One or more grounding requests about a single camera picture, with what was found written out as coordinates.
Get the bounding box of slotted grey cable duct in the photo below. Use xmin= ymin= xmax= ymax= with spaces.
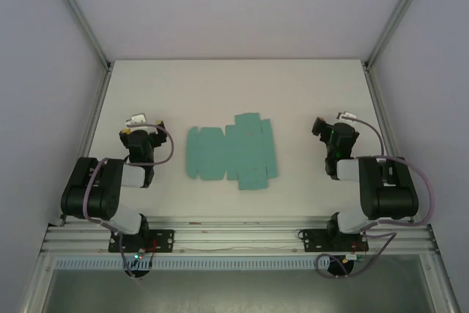
xmin=54 ymin=257 xmax=330 ymax=270

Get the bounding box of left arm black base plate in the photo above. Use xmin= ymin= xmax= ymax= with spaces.
xmin=108 ymin=229 xmax=175 ymax=254

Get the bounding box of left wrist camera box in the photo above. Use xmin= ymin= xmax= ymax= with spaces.
xmin=126 ymin=113 xmax=148 ymax=127

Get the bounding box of grey metal panel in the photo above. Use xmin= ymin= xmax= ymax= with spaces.
xmin=38 ymin=268 xmax=439 ymax=313

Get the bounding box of aluminium table side rail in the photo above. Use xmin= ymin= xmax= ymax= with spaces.
xmin=78 ymin=67 xmax=113 ymax=162
xmin=362 ymin=65 xmax=401 ymax=158

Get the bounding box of aluminium frame post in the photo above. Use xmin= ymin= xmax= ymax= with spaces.
xmin=45 ymin=0 xmax=112 ymax=72
xmin=364 ymin=0 xmax=437 ymax=69

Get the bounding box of teal paper box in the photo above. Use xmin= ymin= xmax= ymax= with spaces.
xmin=186 ymin=113 xmax=279 ymax=191

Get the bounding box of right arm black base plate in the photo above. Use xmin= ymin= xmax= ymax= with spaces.
xmin=298 ymin=229 xmax=369 ymax=254

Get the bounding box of aluminium mounting rail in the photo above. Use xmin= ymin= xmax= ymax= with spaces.
xmin=40 ymin=216 xmax=440 ymax=255

